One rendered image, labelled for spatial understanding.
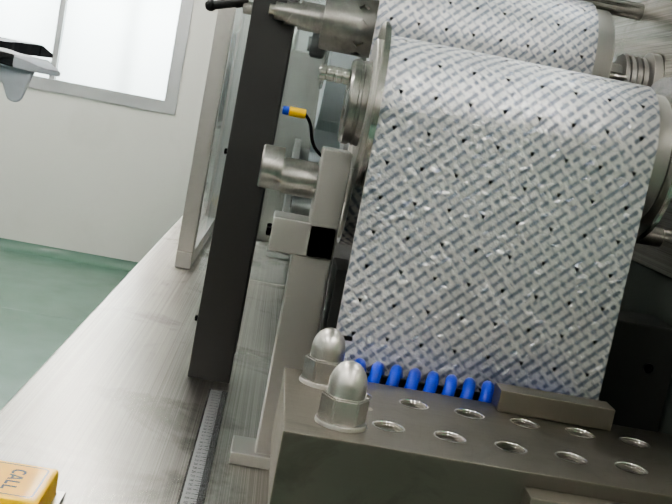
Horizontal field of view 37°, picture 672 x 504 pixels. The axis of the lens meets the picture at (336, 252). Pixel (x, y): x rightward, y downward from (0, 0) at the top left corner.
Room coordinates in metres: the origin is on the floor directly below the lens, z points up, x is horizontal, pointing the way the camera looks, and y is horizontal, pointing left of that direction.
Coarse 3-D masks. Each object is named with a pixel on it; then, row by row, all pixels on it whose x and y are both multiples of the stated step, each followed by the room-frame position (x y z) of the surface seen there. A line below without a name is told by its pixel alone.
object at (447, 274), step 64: (384, 192) 0.84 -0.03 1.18; (448, 192) 0.84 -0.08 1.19; (512, 192) 0.85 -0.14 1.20; (384, 256) 0.84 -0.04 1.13; (448, 256) 0.84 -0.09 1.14; (512, 256) 0.85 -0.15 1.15; (576, 256) 0.85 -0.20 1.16; (384, 320) 0.84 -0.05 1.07; (448, 320) 0.84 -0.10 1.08; (512, 320) 0.85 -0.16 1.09; (576, 320) 0.85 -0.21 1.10; (512, 384) 0.85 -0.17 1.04; (576, 384) 0.85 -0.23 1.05
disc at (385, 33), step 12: (384, 24) 0.89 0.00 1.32; (384, 36) 0.87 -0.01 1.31; (384, 48) 0.85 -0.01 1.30; (384, 60) 0.84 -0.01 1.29; (384, 72) 0.83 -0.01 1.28; (384, 84) 0.83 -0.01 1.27; (372, 120) 0.83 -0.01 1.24; (372, 132) 0.83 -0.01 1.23; (372, 144) 0.84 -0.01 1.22; (360, 168) 0.85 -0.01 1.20; (360, 180) 0.86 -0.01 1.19
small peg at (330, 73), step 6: (324, 66) 0.89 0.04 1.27; (330, 66) 0.89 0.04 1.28; (324, 72) 0.89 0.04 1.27; (330, 72) 0.89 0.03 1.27; (336, 72) 0.89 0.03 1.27; (342, 72) 0.89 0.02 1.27; (348, 72) 0.89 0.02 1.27; (318, 78) 0.89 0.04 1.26; (324, 78) 0.89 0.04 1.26; (330, 78) 0.89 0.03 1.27; (336, 78) 0.89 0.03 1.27; (342, 78) 0.89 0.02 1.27; (348, 78) 0.89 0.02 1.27
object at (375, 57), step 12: (372, 60) 0.91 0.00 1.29; (372, 72) 0.87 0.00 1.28; (372, 84) 0.85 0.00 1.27; (372, 96) 0.84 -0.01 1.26; (660, 96) 0.90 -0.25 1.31; (372, 108) 0.84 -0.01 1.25; (660, 108) 0.88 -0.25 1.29; (660, 120) 0.87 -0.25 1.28; (660, 132) 0.87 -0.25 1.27; (360, 144) 0.86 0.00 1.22; (660, 144) 0.86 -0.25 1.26; (360, 156) 0.86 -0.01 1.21; (660, 156) 0.86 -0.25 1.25; (660, 168) 0.86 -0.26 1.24; (660, 180) 0.86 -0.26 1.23; (648, 192) 0.87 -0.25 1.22; (648, 204) 0.88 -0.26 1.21
